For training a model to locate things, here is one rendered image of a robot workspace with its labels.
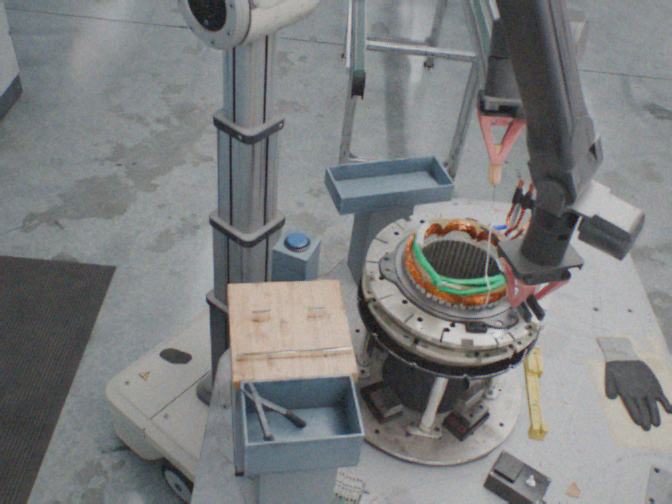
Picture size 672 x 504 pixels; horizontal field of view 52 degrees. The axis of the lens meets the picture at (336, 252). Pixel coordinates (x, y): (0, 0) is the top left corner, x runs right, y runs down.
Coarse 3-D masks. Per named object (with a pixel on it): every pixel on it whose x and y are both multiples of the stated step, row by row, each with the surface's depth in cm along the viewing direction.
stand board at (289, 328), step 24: (240, 288) 116; (264, 288) 117; (288, 288) 117; (312, 288) 118; (336, 288) 118; (240, 312) 112; (288, 312) 113; (336, 312) 114; (240, 336) 109; (264, 336) 109; (288, 336) 110; (312, 336) 110; (336, 336) 111; (264, 360) 106; (288, 360) 106; (312, 360) 107; (336, 360) 107; (240, 384) 103
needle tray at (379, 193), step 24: (336, 168) 144; (360, 168) 146; (384, 168) 148; (408, 168) 150; (432, 168) 152; (336, 192) 139; (360, 192) 145; (384, 192) 139; (408, 192) 140; (432, 192) 143; (360, 216) 150; (384, 216) 145; (408, 216) 147; (360, 240) 152; (360, 264) 154
